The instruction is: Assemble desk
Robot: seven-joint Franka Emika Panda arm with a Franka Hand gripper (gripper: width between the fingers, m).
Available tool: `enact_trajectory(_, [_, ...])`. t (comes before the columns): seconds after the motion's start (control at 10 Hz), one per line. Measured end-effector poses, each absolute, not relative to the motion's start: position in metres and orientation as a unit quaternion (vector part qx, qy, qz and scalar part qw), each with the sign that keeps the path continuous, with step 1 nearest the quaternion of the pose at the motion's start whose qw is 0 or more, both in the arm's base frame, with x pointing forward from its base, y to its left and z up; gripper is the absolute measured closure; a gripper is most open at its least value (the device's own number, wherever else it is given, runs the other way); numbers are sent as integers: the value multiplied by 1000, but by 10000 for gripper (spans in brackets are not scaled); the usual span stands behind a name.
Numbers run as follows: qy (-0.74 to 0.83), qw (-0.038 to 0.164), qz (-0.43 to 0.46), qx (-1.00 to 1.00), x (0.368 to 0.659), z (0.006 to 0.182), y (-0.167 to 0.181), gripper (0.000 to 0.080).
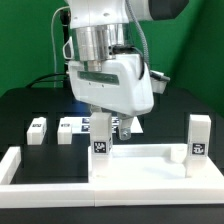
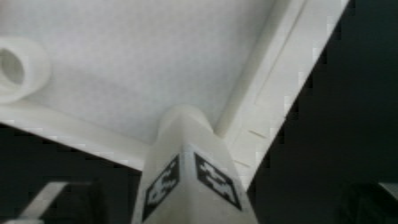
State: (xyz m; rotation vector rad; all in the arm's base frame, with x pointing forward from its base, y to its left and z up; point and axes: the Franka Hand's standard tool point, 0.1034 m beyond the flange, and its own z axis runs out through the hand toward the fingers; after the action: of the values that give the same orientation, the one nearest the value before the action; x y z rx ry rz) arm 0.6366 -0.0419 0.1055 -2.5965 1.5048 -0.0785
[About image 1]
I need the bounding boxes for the white U-shaped obstacle frame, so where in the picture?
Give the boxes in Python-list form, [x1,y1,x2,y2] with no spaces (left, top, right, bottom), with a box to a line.
[0,147,224,208]

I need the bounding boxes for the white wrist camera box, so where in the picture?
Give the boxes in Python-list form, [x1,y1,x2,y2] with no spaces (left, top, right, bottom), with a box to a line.
[150,70,170,94]

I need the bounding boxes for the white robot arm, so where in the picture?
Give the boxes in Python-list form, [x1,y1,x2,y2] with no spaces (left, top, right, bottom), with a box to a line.
[65,0,189,140]

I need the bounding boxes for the white desk tabletop tray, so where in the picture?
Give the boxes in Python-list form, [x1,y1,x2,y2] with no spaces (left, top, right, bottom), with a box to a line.
[88,144,224,190]

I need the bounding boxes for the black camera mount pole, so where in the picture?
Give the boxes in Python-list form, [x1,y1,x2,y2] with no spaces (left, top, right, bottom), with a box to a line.
[60,10,71,56]

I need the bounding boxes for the black cable on table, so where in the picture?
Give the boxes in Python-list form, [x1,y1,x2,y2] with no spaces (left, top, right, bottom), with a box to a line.
[25,72,69,89]

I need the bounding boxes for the white camera cable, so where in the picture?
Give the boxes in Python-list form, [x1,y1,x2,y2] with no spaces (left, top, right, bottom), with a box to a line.
[50,5,73,89]

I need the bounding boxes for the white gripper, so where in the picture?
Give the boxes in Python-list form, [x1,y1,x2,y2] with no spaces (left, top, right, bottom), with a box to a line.
[69,54,154,140]

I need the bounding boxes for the fiducial marker sheet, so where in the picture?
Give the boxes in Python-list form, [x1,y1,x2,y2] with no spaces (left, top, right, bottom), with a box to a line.
[71,117,143,134]

